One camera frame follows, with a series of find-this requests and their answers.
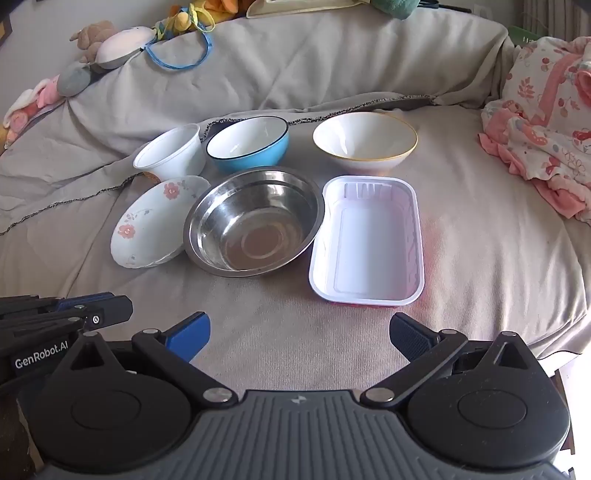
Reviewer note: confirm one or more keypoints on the orange plush toy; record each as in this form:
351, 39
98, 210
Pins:
221, 9

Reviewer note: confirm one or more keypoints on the blue bowl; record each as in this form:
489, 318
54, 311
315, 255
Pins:
247, 143

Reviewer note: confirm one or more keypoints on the brown teddy bear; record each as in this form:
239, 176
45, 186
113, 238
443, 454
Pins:
92, 39

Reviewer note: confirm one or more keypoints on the pink rabbit plush toy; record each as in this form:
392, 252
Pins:
34, 104

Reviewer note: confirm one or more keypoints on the white bowl with orange print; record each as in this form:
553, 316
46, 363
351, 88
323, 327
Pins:
173, 150

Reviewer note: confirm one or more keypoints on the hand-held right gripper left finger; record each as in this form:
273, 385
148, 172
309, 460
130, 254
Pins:
191, 334

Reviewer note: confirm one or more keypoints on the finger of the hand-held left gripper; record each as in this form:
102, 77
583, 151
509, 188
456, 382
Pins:
78, 301
111, 310

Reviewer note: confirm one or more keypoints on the yellow plush toy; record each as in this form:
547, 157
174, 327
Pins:
180, 21

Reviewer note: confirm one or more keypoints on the stainless steel bowl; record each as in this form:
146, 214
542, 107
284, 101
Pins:
254, 221

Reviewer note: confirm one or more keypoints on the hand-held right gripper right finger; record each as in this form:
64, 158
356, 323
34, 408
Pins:
408, 337

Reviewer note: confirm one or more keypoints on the cream cushion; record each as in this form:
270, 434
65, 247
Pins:
300, 7

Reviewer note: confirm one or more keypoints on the pink floral blanket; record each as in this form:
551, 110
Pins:
549, 120

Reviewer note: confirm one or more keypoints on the grey plush toy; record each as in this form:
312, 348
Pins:
74, 79

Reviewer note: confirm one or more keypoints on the green plush toy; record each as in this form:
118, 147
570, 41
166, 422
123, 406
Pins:
397, 8

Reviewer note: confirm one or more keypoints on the white plastic tray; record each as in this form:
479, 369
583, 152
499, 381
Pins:
369, 240

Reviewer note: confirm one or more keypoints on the white gold-rimmed bowl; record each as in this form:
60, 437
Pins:
364, 138

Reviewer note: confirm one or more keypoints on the white floral plate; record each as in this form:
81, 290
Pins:
147, 221

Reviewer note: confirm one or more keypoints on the grey sofa cover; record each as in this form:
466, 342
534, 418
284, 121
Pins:
323, 69

